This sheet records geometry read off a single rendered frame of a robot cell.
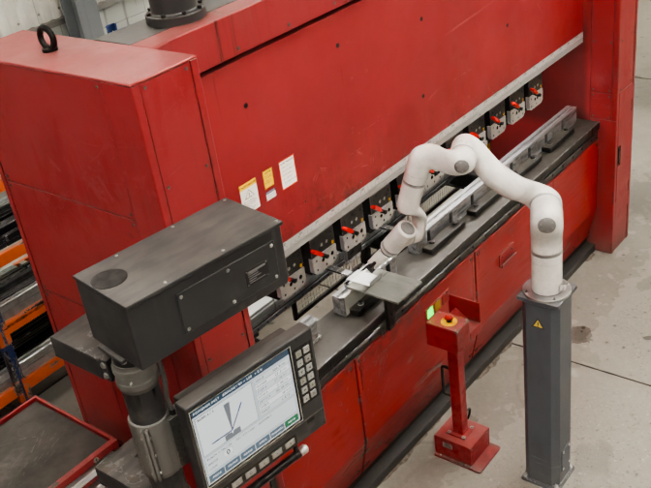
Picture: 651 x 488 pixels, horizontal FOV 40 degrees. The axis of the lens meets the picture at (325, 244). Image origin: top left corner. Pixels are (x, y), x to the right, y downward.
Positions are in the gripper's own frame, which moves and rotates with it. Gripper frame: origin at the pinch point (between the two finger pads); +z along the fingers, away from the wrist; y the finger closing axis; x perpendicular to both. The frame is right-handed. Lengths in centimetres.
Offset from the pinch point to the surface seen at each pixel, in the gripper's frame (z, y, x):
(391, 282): 0.3, -2.8, 10.0
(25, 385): 167, 82, -83
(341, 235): -10.8, 9.8, -16.9
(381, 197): -14.7, -18.2, -19.4
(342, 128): -45, 1, -45
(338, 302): 15.4, 13.7, 0.8
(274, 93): -65, 35, -62
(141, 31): -81, 74, -95
